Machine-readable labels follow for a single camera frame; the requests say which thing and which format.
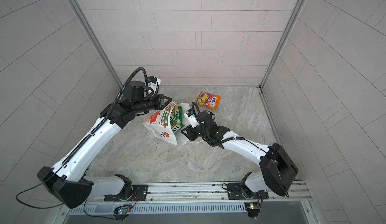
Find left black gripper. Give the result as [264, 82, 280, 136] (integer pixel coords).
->
[131, 94, 173, 115]

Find green Fox's candy packet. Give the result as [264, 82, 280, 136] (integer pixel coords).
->
[170, 105, 184, 133]

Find white floral paper bag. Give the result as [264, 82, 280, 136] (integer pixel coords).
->
[143, 102, 203, 146]

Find orange Fox's candy packet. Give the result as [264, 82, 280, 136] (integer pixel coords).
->
[196, 91, 221, 109]

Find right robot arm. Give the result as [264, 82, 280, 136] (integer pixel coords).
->
[182, 108, 298, 199]

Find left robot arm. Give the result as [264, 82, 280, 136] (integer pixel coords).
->
[37, 76, 171, 209]

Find right circuit board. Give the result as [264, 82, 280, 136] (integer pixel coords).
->
[244, 203, 261, 218]

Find circuit board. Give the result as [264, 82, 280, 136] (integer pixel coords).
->
[113, 205, 132, 215]
[244, 203, 261, 218]

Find left circuit board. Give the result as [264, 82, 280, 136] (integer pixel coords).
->
[113, 205, 132, 215]

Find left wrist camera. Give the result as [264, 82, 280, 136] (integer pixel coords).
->
[147, 76, 161, 92]

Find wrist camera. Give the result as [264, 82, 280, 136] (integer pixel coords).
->
[147, 76, 161, 92]
[184, 108, 199, 129]

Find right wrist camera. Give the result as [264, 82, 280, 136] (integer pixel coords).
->
[184, 108, 199, 129]

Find left black corrugated cable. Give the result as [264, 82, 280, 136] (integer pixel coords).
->
[61, 66, 150, 166]

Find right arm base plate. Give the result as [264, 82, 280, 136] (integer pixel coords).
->
[221, 183, 269, 200]

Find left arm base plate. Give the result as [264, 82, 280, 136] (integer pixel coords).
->
[104, 184, 149, 201]

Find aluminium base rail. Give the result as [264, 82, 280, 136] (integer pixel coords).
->
[62, 181, 312, 209]

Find left loose black cable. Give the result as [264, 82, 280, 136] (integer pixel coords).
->
[15, 169, 62, 210]

